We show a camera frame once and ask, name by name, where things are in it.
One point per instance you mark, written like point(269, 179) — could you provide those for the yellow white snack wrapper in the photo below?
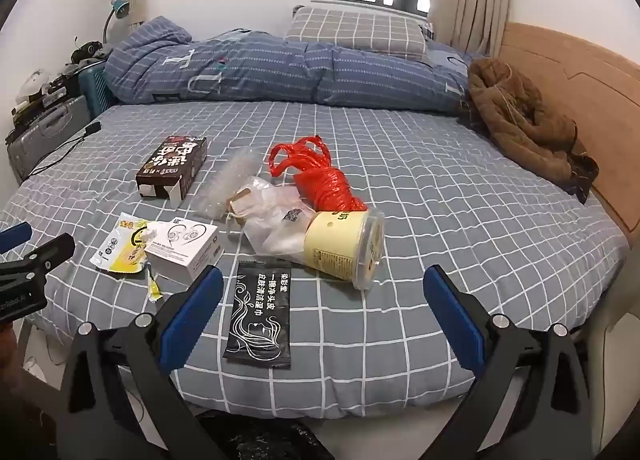
point(122, 251)

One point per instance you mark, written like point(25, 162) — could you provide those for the grey checked pillow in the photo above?
point(372, 32)

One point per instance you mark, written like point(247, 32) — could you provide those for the blue striped duvet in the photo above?
point(160, 62)

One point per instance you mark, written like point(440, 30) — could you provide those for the wooden headboard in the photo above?
point(597, 88)

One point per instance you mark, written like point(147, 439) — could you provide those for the clutter on suitcase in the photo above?
point(43, 90)

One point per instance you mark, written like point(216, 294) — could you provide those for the black lined trash bin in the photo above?
point(242, 437)

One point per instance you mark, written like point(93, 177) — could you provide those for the grey checked bed sheet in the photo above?
point(361, 339)

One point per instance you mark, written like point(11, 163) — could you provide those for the grey suitcase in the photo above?
point(32, 144)

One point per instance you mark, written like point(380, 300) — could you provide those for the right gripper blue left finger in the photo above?
point(183, 318)

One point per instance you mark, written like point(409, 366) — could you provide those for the clear plastic bag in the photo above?
point(274, 219)

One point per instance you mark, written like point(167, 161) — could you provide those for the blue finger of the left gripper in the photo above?
point(47, 252)
point(15, 236)

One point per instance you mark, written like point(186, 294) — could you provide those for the brown fleece jacket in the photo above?
point(508, 109)

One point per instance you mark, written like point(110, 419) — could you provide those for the small yellow torn wrapper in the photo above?
point(154, 293)

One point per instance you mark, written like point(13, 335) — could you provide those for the black wet wipe packet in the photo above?
point(259, 329)

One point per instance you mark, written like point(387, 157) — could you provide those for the teal desk lamp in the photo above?
point(119, 10)

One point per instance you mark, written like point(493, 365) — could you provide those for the teal plastic crate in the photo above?
point(93, 87)

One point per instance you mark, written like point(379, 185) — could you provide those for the red plastic bag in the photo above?
point(321, 183)

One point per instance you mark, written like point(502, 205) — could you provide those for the dark brown snack box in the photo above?
point(171, 169)

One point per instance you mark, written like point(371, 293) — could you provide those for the white earphone box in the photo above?
point(181, 249)

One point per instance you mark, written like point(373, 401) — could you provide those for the clear bubble wrap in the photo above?
point(212, 201)

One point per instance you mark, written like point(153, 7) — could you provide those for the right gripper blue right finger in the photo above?
point(460, 316)

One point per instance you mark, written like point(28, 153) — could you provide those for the yellow instant noodle cup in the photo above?
point(346, 245)

